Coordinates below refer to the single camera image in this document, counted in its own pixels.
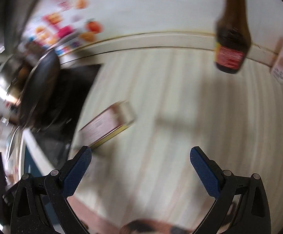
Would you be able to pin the colourful wall sticker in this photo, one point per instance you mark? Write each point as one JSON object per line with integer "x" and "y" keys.
{"x": 63, "y": 31}

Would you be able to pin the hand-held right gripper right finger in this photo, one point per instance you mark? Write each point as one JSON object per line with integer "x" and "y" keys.
{"x": 203, "y": 171}

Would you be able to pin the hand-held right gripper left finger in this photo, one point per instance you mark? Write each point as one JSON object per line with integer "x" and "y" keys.
{"x": 79, "y": 169}

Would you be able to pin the steel steamer pot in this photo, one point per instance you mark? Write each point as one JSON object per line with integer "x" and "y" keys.
{"x": 8, "y": 82}

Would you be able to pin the black gas stove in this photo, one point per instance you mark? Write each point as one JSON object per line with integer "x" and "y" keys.
{"x": 75, "y": 90}

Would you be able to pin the black range hood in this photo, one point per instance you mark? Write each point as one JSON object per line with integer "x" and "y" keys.
{"x": 12, "y": 17}

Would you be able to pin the brown vinegar bottle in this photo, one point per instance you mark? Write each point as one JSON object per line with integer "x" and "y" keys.
{"x": 233, "y": 41}

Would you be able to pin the black frying pan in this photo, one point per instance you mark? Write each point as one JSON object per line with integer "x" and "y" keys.
{"x": 42, "y": 87}

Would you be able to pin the blue kitchen cabinet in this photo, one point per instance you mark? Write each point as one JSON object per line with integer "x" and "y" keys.
{"x": 29, "y": 158}

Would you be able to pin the pink box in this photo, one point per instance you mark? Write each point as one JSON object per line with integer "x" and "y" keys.
{"x": 104, "y": 124}

